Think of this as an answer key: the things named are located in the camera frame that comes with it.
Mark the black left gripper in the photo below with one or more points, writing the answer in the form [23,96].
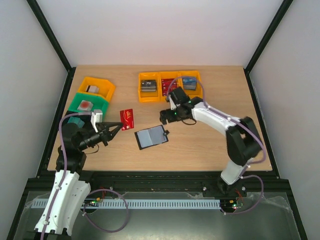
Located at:
[103,129]

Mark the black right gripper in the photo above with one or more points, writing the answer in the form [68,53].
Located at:
[165,116]

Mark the black card holder wallet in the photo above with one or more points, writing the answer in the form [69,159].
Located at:
[152,136]

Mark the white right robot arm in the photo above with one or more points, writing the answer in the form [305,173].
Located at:
[243,143]

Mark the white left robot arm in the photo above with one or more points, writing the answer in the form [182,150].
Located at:
[69,192]

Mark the teal card stack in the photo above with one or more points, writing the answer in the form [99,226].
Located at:
[76,120]

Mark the yellow bin with red cards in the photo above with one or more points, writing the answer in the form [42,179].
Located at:
[167,74]

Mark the red round card stack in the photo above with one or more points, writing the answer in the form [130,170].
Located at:
[85,106]

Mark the black card stack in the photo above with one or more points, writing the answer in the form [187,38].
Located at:
[148,85]

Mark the blue card stack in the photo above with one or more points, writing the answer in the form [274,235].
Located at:
[189,83]

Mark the yellow bin with black cards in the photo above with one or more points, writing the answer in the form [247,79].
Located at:
[147,97]

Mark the yellow bin with blue cards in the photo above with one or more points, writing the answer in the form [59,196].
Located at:
[198,92]

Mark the silver card stack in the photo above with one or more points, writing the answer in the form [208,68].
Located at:
[92,89]

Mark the green bin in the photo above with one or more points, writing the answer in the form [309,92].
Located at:
[98,102]

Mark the yellow bin left side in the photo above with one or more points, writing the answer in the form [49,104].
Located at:
[106,88]

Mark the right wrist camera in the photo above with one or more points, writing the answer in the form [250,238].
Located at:
[172,101]

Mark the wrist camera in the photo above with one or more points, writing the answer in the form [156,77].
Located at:
[96,118]
[172,101]

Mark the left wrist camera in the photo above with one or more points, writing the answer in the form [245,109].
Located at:
[96,118]

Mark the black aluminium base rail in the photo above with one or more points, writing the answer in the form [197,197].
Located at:
[208,182]

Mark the white slotted cable duct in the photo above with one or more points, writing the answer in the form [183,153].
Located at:
[153,204]

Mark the black left rear frame post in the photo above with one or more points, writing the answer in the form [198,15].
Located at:
[42,20]

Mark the black frame post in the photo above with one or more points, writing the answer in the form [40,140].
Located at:
[42,20]
[276,20]

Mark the black right rear frame post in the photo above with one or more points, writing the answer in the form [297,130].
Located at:
[276,20]

